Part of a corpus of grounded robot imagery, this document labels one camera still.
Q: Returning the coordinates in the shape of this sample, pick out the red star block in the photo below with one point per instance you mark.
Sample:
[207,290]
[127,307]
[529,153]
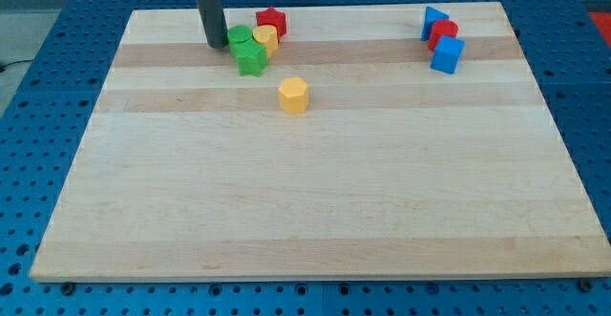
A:
[273,17]

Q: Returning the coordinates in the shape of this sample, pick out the green star block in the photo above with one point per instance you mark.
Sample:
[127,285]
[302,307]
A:
[251,57]

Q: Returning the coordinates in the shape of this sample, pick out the light wooden board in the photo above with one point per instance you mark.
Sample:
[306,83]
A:
[190,172]

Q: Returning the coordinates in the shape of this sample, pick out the yellow hexagon block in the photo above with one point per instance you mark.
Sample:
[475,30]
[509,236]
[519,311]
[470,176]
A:
[293,95]

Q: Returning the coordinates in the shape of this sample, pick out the yellow heart block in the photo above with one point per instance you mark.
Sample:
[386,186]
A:
[267,36]

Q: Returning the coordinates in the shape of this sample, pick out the blue triangle block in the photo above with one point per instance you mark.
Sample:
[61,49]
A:
[431,15]

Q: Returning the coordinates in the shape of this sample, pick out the green cylinder block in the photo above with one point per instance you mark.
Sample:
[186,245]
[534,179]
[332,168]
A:
[239,39]

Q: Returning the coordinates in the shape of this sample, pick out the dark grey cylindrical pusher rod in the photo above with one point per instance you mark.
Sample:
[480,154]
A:
[213,22]

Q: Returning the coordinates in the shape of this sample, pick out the red cylinder block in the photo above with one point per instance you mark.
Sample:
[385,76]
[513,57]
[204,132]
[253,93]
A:
[439,28]

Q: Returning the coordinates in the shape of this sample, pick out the blue cube block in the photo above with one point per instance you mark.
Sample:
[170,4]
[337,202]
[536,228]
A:
[446,54]

